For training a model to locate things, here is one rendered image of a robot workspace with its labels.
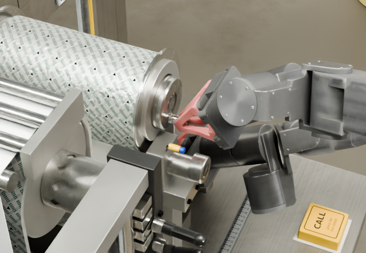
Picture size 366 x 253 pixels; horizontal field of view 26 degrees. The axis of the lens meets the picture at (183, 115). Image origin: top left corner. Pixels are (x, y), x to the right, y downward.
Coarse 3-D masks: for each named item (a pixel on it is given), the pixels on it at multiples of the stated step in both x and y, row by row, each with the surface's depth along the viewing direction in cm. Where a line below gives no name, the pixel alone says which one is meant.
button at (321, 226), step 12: (312, 204) 139; (312, 216) 137; (324, 216) 137; (336, 216) 137; (348, 216) 137; (300, 228) 135; (312, 228) 135; (324, 228) 135; (336, 228) 135; (312, 240) 135; (324, 240) 134; (336, 240) 133
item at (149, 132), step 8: (0, 24) 113; (160, 64) 106; (168, 64) 108; (176, 64) 111; (160, 72) 106; (168, 72) 109; (176, 72) 112; (152, 80) 105; (160, 80) 106; (152, 88) 104; (152, 96) 105; (144, 104) 104; (144, 112) 105; (144, 120) 105; (144, 128) 106; (152, 128) 109; (144, 136) 108; (152, 136) 110
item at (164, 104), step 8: (168, 80) 107; (176, 80) 108; (160, 88) 106; (168, 88) 106; (176, 88) 109; (160, 96) 106; (168, 96) 107; (176, 96) 110; (152, 104) 106; (160, 104) 106; (168, 104) 108; (176, 104) 111; (152, 112) 106; (160, 112) 106; (168, 112) 110; (176, 112) 112; (152, 120) 107; (160, 120) 107; (160, 128) 109
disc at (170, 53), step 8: (168, 48) 108; (160, 56) 106; (168, 56) 109; (176, 56) 112; (152, 64) 104; (152, 72) 105; (144, 80) 103; (144, 88) 103; (144, 96) 104; (136, 104) 103; (136, 112) 103; (136, 120) 104; (136, 128) 105; (136, 136) 105; (136, 144) 107; (144, 144) 109
